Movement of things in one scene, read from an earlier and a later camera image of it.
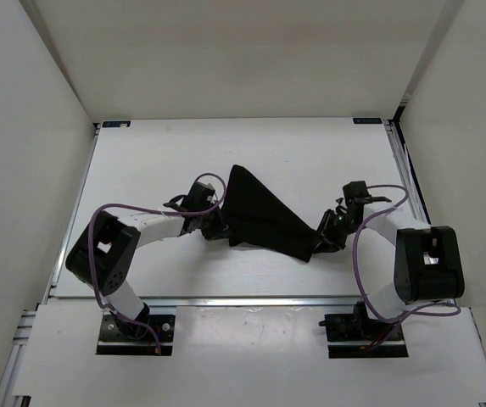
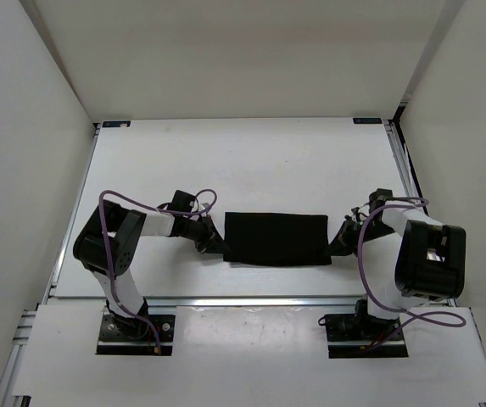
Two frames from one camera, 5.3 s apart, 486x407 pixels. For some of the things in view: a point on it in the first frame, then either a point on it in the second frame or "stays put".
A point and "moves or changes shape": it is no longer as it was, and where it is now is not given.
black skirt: [251, 214] moves or changes shape
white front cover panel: [256, 351] stays put
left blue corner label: [116, 124] stays put
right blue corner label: [367, 120] stays put
